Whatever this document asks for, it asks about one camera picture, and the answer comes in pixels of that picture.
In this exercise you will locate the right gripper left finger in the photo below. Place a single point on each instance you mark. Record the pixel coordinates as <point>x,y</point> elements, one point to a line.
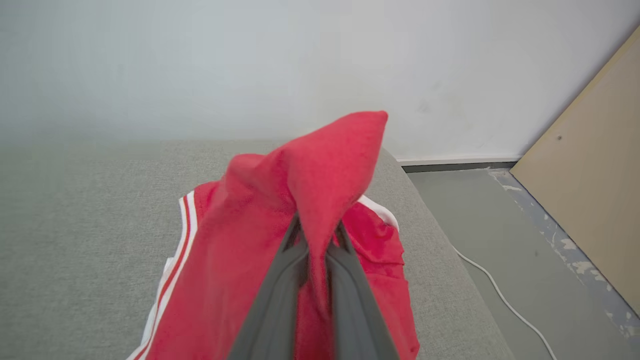
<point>275,315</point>

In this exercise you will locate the red shorts with white trim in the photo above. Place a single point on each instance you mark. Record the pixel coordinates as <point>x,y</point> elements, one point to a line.
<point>385,260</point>

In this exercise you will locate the beige wooden board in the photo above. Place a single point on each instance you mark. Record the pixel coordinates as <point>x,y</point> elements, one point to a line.
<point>595,200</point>

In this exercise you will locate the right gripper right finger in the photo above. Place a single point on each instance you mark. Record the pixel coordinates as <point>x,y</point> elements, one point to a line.
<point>357,320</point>

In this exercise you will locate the white wall baseboard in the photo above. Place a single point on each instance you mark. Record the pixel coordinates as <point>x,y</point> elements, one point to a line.
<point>460,161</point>

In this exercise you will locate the red white Bulls jersey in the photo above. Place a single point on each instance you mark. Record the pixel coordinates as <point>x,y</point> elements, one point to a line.
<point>240,260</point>

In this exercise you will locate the grey fabric sofa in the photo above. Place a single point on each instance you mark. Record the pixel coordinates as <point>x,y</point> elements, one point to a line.
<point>75,240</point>

